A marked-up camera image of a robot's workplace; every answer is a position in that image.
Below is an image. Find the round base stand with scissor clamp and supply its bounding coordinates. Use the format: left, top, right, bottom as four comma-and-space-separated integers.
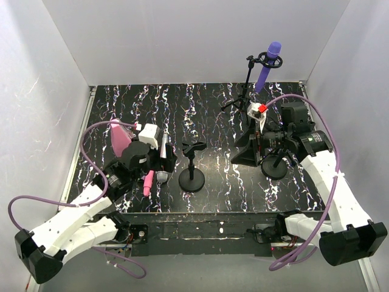
260, 148, 296, 180

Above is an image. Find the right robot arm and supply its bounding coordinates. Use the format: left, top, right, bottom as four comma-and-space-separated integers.
231, 102, 388, 271

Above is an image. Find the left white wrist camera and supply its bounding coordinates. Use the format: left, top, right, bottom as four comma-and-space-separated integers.
137, 123, 162, 150

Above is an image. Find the pink microphone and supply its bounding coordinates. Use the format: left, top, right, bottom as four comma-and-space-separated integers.
143, 170, 154, 196

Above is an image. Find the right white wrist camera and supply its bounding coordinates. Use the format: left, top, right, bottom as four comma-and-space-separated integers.
247, 102, 268, 133

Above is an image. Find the pink microphone case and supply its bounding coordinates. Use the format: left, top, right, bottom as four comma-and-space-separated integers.
110, 123, 135, 158

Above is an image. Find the tall tripod microphone stand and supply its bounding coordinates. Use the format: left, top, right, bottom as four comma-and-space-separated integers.
220, 51, 285, 126

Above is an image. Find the round base stand with clip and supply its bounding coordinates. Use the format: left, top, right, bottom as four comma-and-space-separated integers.
179, 142, 207, 193

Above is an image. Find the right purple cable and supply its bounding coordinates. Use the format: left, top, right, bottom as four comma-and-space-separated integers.
264, 94, 340, 271

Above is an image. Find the silver microphone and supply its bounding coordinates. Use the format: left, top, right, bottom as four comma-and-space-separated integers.
156, 133, 172, 184

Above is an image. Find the purple microphone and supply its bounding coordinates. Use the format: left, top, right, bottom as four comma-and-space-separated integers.
255, 41, 283, 93

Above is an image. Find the purple cable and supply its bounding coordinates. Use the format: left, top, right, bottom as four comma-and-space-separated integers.
7, 120, 147, 279
264, 94, 340, 271

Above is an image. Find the aluminium rail frame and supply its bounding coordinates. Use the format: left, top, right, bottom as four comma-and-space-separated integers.
26, 82, 380, 292

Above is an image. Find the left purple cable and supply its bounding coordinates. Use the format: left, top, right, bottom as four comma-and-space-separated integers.
7, 120, 147, 279

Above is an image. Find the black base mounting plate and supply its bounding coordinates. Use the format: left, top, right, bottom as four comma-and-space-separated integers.
94, 212, 312, 258

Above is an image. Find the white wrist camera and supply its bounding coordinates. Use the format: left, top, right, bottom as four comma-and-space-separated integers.
137, 123, 162, 150
247, 102, 268, 133

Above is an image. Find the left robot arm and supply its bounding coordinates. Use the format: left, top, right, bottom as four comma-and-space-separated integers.
15, 141, 177, 284

